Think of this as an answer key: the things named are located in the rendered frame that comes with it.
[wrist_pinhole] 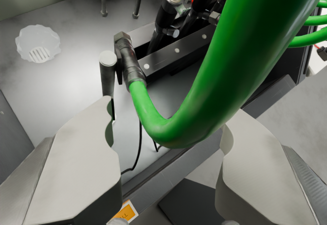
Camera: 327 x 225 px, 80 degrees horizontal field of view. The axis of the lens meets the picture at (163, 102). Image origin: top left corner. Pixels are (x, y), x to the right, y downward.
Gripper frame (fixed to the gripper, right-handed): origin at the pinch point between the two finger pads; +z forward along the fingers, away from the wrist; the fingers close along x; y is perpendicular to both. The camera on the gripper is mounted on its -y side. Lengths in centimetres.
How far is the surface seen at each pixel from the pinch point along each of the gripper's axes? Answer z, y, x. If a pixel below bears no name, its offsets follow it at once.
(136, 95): 2.6, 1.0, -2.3
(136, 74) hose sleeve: 5.0, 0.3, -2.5
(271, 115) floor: 127, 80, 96
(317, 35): 12.0, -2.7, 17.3
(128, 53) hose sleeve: 8.4, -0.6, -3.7
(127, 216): 8.9, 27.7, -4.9
